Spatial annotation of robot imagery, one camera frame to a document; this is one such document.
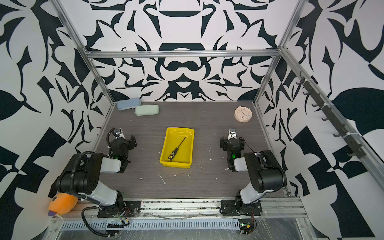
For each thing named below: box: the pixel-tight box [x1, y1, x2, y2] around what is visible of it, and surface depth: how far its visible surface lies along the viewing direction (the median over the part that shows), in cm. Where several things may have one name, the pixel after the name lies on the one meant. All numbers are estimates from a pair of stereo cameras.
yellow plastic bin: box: [159, 127, 195, 168], surface depth 94 cm
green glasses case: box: [134, 105, 160, 116], surface depth 114 cm
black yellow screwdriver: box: [167, 136, 186, 161], surface depth 92 cm
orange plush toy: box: [48, 192, 79, 217], surface depth 70 cm
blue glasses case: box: [116, 97, 141, 111], surface depth 118 cm
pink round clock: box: [234, 106, 253, 123], surface depth 113 cm
